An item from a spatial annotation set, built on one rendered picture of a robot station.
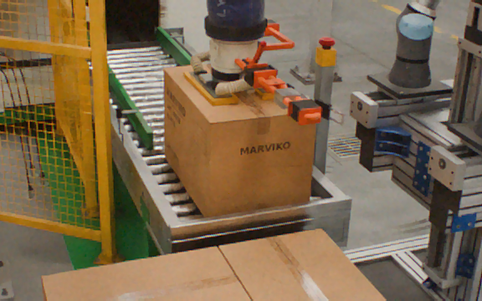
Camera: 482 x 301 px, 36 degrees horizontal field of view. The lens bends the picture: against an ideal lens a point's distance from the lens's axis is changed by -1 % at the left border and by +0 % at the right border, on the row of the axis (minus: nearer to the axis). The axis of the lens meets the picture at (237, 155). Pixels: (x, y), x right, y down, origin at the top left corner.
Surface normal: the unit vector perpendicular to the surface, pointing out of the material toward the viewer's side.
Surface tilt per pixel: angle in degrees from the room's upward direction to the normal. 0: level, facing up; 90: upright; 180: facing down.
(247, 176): 90
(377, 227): 0
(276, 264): 0
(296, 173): 90
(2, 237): 0
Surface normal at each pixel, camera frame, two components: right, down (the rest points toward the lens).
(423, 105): 0.37, 0.41
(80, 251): 0.03, -0.90
